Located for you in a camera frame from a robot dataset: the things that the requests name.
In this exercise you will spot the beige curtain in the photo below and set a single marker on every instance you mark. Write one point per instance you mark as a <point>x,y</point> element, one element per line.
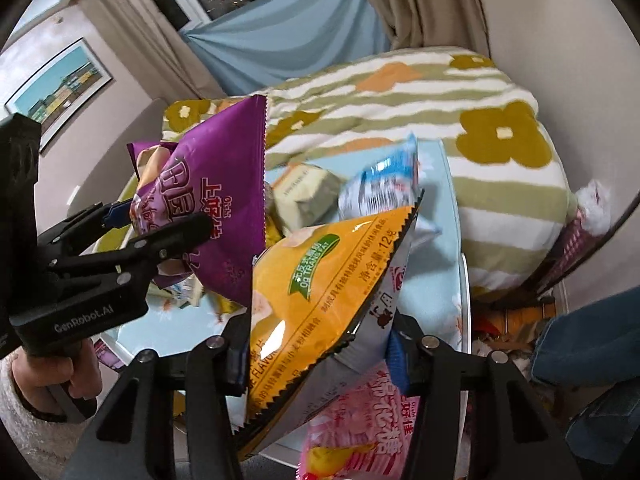
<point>135,35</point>
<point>430,0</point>

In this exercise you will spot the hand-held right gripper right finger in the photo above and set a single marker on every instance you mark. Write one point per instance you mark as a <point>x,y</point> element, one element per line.
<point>397,360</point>

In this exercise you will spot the framed wall picture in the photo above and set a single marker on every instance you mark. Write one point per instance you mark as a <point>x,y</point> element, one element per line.
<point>55,90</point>

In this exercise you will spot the light blue hanging cloth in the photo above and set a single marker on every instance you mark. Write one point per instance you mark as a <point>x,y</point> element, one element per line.
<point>300,35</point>

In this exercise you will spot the orange snack bag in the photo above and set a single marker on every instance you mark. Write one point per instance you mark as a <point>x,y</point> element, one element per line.
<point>320,300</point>

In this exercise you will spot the person's left forearm white sleeve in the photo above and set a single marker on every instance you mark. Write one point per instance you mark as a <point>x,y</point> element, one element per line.
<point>30,435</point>

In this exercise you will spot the blue denim jeans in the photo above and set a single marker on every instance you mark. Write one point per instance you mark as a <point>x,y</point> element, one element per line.
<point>590,350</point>

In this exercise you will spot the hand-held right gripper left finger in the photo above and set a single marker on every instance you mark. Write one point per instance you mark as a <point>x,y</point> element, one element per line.
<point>220,375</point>

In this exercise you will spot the pink checkered bag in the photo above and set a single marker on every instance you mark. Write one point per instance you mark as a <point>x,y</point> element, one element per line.
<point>565,250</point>

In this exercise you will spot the light blue daisy tablecloth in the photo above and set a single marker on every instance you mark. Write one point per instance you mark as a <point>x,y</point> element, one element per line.
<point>435,300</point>

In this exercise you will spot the person's left hand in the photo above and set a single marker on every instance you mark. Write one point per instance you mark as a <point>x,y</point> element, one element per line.
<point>32,377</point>

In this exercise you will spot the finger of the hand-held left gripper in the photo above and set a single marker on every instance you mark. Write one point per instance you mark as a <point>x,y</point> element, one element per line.
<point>117,211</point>
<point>160,240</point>

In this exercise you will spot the beige boxy snack packet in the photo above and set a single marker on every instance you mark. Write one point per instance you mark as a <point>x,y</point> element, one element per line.
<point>305,195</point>

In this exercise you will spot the green white floral blanket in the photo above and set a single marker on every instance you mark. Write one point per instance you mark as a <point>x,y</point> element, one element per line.
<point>500,185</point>

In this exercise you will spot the small pink packet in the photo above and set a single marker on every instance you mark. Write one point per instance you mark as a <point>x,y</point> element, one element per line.
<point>107,355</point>

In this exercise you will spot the blue white snack packet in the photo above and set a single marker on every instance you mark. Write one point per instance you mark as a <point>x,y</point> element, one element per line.
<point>380,185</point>

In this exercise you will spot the vivid purple snack bag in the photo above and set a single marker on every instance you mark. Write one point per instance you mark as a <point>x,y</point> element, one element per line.
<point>220,160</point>

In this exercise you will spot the white cartoon snack packet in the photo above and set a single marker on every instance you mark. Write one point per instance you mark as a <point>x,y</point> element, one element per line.
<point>382,310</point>

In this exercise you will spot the pink striped snack packet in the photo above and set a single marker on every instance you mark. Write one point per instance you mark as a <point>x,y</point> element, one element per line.
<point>360,425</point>

